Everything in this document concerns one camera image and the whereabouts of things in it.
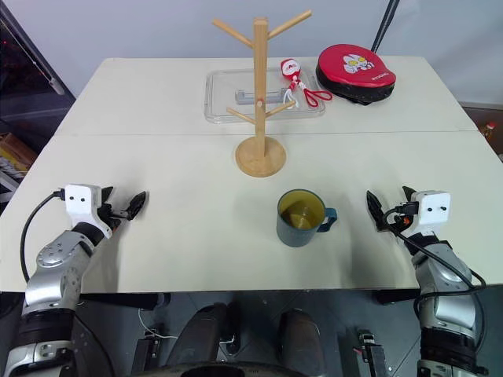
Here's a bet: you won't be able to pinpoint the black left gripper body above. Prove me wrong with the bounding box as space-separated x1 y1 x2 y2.
97 201 130 235

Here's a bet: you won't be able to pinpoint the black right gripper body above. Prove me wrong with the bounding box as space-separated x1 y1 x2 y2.
386 212 419 236

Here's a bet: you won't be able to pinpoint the wooden mug tree stand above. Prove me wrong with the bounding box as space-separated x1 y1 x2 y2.
212 9 314 179

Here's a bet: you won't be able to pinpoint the yellow cardboard box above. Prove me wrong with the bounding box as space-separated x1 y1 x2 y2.
0 132 39 174

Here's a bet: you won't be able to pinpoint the black motor block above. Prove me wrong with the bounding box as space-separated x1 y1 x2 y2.
352 332 395 375
134 332 163 371

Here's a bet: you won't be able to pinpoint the clear plastic tray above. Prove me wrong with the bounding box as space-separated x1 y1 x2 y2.
204 68 328 125

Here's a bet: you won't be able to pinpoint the red round boxing pad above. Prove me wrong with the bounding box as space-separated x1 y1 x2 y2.
314 43 398 107

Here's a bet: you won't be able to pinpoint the dark rounded shape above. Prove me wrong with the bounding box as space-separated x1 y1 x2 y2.
171 302 233 364
276 308 328 371

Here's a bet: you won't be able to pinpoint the grey plastic holder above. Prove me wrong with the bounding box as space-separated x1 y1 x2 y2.
234 89 290 105

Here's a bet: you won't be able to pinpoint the black tripod legs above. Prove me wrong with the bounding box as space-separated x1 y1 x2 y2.
370 0 398 53

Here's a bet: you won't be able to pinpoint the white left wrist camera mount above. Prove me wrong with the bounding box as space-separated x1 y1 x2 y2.
64 184 112 240

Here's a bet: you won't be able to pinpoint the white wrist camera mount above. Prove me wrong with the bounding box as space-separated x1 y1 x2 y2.
64 184 112 240
416 190 452 237

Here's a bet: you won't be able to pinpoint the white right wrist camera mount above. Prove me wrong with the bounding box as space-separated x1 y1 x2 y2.
416 190 452 237

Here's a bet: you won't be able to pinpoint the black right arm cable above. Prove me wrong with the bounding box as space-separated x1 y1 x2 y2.
383 201 489 354

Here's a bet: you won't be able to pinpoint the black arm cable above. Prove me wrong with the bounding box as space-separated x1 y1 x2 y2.
19 188 66 282
383 201 489 354

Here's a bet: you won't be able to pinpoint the black table leg bracket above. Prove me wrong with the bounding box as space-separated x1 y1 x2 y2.
372 289 418 306

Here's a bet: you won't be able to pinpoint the dark blue mug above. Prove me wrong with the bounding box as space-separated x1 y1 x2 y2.
275 188 339 248

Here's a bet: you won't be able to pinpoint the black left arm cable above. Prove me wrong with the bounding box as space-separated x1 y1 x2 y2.
19 188 66 282

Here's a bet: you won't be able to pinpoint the thin white cable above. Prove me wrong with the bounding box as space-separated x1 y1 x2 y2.
138 309 178 339

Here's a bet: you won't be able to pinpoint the dark metal frame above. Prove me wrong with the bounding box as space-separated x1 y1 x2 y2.
0 3 76 119

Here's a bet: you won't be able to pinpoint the red white charm with cords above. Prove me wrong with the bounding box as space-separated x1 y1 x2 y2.
279 58 335 109

